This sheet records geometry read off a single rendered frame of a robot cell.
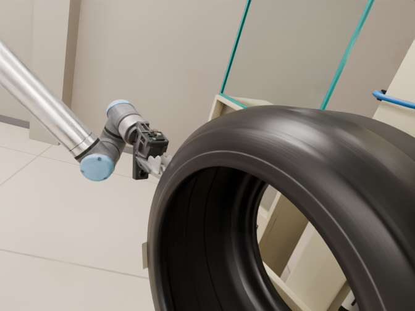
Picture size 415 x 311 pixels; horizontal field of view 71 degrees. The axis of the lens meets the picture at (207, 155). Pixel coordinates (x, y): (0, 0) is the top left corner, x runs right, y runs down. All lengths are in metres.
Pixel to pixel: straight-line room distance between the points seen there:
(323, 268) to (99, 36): 2.96
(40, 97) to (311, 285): 0.88
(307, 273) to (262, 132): 0.58
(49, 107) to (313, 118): 0.69
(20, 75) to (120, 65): 2.43
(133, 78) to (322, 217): 3.03
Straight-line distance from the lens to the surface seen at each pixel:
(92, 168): 0.89
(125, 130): 0.91
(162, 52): 3.18
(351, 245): 0.34
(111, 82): 3.34
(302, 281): 0.91
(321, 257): 0.86
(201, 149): 0.47
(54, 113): 0.89
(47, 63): 3.28
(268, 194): 1.32
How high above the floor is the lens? 1.55
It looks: 23 degrees down
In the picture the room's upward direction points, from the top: 17 degrees clockwise
